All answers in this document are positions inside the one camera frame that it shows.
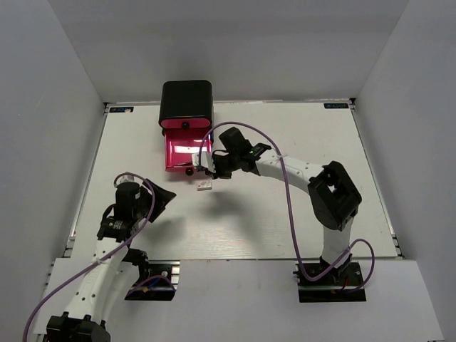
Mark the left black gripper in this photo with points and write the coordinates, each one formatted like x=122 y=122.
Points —
x=163 y=197

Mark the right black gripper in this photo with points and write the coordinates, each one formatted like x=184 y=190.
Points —
x=218 y=173

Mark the white eraser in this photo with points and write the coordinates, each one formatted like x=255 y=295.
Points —
x=204 y=185

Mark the pink drawer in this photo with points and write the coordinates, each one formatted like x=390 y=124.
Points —
x=184 y=123
x=179 y=147

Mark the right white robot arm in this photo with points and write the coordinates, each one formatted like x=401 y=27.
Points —
x=334 y=197

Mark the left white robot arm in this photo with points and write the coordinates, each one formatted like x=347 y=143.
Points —
x=117 y=271

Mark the black drawer cabinet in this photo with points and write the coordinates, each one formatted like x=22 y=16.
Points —
x=186 y=99

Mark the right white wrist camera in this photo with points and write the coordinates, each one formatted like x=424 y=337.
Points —
x=201 y=159

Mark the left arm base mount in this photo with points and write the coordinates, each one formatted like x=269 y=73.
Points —
x=158 y=281

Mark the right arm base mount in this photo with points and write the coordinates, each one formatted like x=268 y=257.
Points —
x=332 y=290

